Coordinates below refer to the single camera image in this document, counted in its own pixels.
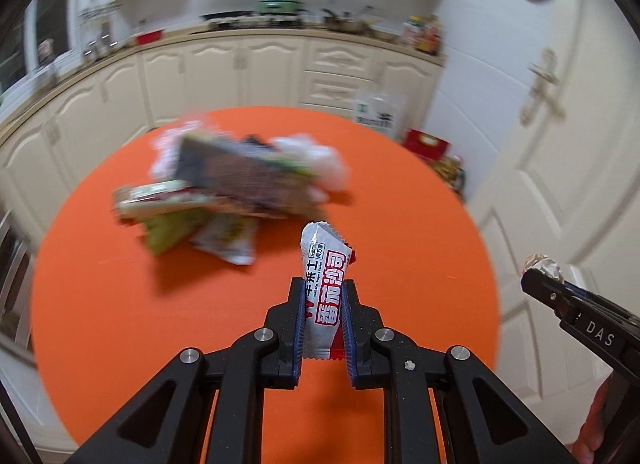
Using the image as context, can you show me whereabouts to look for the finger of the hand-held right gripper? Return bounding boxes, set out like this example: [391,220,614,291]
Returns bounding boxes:
[521,268,581,325]
[562,281,632,319]

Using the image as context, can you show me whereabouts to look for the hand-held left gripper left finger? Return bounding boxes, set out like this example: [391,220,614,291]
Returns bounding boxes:
[65,277,307,464]

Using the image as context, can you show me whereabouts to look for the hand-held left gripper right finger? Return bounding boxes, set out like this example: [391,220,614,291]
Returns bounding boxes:
[344,280,576,464]

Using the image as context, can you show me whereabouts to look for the foil ball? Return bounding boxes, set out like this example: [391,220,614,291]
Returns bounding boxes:
[522,253,566,286]

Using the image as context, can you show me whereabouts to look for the white red sauce packet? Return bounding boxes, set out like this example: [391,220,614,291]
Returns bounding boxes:
[300,221,357,361]

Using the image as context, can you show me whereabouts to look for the person's right hand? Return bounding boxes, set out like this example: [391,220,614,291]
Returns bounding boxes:
[574,383,617,464]

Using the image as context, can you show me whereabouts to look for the white printed packet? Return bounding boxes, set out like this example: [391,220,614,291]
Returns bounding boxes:
[191,217,259,266]

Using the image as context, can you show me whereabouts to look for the green packet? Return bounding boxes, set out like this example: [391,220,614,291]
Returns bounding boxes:
[144,208,212,258]

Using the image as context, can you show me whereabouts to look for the dark printed snack package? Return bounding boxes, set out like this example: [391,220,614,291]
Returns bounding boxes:
[175,133,327,219]

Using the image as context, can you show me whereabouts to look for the red gift box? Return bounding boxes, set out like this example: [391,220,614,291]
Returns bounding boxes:
[402,127,452,161]

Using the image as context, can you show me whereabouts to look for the green white wrapper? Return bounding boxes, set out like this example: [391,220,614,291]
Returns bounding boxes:
[113,179,212,226]

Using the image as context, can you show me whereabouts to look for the pink white plastic bag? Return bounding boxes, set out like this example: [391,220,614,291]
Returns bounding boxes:
[150,113,217,181]

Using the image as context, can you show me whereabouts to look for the clear rice bag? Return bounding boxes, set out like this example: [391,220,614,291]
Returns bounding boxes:
[352,91,407,133]

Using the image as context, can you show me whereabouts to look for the cream kitchen base cabinets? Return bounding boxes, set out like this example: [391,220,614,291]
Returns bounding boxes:
[0,27,447,265]

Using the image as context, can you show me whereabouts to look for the colourful snack packets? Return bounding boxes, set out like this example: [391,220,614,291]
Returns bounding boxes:
[400,14,446,56]

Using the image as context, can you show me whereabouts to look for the black oven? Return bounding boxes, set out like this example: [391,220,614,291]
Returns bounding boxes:
[0,208,39,346]

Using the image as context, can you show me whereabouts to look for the dark cooking pan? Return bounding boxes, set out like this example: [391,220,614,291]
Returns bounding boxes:
[320,6,387,36]

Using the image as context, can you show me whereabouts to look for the gas stove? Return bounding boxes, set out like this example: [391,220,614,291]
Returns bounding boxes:
[202,11,307,29]

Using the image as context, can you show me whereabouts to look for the green pot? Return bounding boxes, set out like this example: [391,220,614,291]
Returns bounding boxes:
[257,0,307,16]

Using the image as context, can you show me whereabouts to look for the metal utensil rack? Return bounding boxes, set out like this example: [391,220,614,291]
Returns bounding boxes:
[77,0,127,61]

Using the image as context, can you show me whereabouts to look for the window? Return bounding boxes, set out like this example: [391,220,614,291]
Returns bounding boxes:
[0,0,72,101]

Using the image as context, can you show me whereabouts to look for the gold door handle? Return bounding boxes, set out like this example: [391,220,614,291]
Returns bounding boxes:
[519,47,567,126]

